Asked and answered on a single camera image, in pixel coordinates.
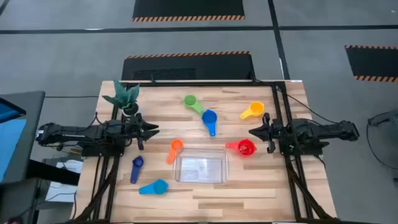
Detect red measuring cup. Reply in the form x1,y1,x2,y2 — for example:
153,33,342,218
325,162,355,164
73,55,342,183
225,138,257,158

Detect monitor with blue screen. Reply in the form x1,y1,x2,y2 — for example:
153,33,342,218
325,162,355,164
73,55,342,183
0,90,46,185

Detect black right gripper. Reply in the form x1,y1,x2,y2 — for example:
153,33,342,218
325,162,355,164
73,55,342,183
248,112,282,154

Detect orange measuring cup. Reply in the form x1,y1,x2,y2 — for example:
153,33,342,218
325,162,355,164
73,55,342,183
166,138,184,166

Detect black striped-edge floor mat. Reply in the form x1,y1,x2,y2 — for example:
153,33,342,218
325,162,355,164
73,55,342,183
132,0,246,22
344,45,398,83
121,50,256,81

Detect dark purple measuring cup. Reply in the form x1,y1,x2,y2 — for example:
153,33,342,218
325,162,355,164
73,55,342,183
130,155,145,185

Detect yellow measuring cup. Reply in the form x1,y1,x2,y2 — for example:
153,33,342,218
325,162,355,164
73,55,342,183
239,101,265,120

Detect black metal rig frame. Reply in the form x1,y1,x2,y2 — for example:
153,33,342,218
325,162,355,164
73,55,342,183
71,80,337,224

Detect white plant pot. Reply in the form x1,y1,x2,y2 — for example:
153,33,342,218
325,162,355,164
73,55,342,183
121,102,140,118

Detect blue measuring cup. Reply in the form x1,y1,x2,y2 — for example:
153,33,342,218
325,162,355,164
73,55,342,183
201,109,218,138

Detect black power cable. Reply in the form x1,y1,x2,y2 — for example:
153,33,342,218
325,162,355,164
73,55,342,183
284,92,343,125

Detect white paper sheets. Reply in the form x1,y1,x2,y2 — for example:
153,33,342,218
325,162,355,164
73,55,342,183
45,159,84,203

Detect green measuring cup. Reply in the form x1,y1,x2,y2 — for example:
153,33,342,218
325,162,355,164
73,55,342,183
183,94,205,116

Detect clear plastic bin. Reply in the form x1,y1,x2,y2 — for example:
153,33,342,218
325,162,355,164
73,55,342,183
173,147,229,184

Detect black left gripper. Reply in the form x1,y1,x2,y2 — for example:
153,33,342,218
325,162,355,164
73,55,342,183
124,113,160,151

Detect green snake plant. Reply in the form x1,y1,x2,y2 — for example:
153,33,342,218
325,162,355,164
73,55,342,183
101,79,141,110

